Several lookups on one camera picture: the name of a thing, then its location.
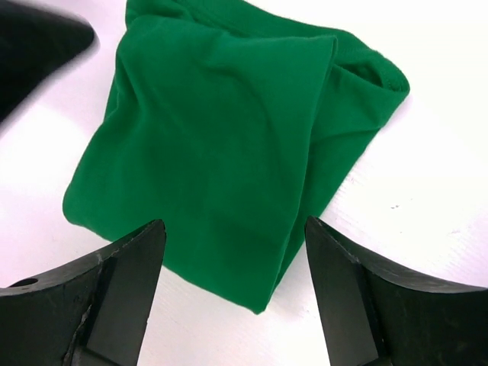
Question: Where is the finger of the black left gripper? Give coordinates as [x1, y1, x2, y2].
[1, 1, 95, 120]

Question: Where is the green t shirt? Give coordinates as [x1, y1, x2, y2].
[63, 1, 409, 313]

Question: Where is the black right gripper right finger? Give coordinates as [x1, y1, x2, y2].
[305, 217, 487, 366]

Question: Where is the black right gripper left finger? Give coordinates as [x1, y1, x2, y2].
[1, 220, 166, 365]

